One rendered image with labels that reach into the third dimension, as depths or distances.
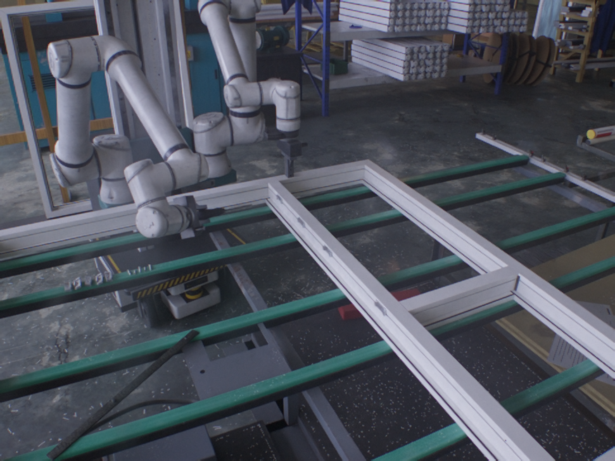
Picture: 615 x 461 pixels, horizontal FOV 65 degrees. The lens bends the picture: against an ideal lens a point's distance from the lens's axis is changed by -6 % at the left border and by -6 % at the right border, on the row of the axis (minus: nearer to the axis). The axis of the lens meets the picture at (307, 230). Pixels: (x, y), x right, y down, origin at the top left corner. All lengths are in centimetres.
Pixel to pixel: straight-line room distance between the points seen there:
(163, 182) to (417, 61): 469
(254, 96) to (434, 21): 438
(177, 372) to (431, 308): 146
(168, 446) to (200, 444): 8
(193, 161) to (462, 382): 94
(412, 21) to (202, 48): 227
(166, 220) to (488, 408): 93
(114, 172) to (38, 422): 112
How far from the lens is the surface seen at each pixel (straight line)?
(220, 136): 246
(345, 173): 204
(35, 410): 253
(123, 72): 178
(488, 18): 619
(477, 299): 143
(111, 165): 230
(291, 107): 182
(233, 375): 122
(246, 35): 235
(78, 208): 390
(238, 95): 187
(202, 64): 541
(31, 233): 183
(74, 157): 219
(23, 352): 285
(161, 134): 159
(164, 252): 272
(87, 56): 183
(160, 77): 254
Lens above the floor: 173
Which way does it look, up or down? 30 degrees down
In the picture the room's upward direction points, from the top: straight up
